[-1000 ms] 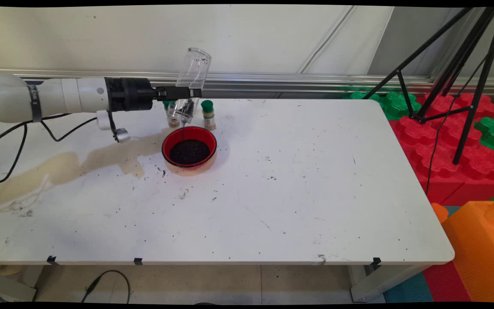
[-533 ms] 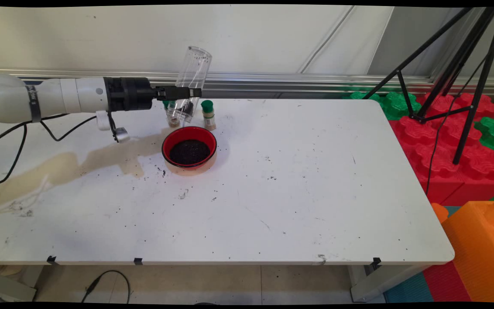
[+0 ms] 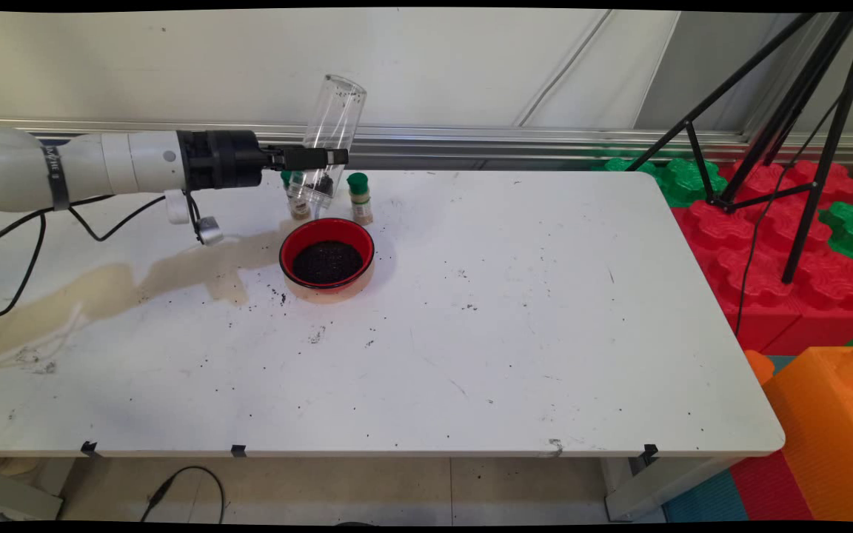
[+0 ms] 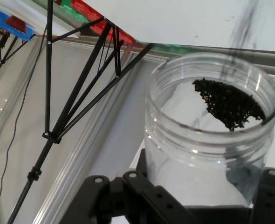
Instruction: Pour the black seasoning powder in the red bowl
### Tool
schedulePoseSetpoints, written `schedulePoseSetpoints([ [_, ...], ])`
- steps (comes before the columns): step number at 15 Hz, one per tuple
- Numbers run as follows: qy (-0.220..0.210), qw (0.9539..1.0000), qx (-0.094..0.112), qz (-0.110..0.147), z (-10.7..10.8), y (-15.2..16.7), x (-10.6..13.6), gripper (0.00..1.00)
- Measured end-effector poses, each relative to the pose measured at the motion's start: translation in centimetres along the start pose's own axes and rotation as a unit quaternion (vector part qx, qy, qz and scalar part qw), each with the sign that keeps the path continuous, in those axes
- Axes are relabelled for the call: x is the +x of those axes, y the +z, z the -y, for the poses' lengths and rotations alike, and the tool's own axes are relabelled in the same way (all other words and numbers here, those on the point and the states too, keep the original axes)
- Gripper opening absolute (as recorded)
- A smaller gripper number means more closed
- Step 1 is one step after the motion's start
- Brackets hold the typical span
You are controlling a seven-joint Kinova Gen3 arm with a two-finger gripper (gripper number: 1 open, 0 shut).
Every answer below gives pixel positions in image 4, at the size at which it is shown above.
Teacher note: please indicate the clear plastic jar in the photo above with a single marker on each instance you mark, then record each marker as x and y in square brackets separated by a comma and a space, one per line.
[186, 151]

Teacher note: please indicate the black seeds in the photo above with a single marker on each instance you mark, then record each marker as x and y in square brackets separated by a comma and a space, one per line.
[230, 105]

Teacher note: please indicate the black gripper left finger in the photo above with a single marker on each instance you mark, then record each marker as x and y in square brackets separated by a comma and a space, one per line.
[93, 198]

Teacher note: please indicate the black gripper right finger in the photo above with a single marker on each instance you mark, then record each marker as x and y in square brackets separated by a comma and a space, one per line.
[272, 198]

